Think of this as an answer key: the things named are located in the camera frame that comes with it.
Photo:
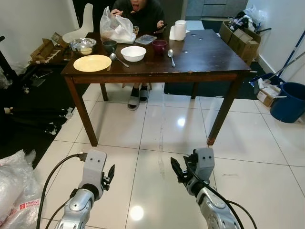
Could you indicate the steel bowl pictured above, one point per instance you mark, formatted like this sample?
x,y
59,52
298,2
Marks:
x,y
83,45

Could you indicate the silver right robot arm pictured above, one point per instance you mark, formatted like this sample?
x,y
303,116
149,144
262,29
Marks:
x,y
214,210

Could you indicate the metal spoon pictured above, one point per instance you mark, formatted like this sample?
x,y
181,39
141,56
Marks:
x,y
170,52
113,57

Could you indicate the small cardboard box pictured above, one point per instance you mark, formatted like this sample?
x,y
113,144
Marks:
x,y
268,95

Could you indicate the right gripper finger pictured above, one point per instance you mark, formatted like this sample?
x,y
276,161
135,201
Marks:
x,y
176,167
184,167

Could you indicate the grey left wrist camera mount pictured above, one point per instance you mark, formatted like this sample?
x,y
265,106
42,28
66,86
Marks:
x,y
94,164

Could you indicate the clear plastic bag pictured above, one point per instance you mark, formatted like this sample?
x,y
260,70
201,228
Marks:
x,y
255,14

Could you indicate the seated person in black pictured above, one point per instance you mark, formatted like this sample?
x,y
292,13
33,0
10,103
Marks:
x,y
143,14

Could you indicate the clear plastic food box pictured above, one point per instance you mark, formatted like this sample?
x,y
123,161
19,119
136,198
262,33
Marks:
x,y
146,39

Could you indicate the large open cardboard box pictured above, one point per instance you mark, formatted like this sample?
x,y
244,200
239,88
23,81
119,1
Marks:
x,y
243,43

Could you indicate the black floor mat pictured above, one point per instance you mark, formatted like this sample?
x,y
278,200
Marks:
x,y
28,109

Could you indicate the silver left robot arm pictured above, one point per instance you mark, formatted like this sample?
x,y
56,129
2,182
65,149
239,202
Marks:
x,y
78,207

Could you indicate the dark green cup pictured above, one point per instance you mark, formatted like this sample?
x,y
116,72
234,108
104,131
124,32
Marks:
x,y
109,46

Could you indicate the dark wooden table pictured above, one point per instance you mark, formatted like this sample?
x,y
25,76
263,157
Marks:
x,y
205,55

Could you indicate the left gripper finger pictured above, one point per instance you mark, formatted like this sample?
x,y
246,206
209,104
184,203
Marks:
x,y
112,171
105,180

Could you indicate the maroon cup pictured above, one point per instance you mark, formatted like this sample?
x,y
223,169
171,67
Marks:
x,y
159,46

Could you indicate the blue bucket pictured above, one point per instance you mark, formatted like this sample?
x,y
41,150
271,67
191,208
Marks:
x,y
288,102

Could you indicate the yellow plate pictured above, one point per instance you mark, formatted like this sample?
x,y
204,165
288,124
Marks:
x,y
92,63

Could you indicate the white bowl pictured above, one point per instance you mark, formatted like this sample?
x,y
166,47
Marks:
x,y
133,53

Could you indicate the bubble wrap bag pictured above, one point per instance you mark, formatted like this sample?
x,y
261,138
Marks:
x,y
14,186

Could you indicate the flat torn cardboard box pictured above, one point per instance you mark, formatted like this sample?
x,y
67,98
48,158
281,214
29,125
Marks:
x,y
45,50

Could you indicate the white plastic bag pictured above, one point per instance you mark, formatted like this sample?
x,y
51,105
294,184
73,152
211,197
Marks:
x,y
116,28

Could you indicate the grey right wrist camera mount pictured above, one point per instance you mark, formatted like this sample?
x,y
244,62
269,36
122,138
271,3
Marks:
x,y
205,162

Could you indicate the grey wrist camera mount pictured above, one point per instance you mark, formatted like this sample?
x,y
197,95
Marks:
x,y
205,162
94,164

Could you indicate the white plastic chair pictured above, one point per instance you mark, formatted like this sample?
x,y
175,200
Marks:
x,y
86,19

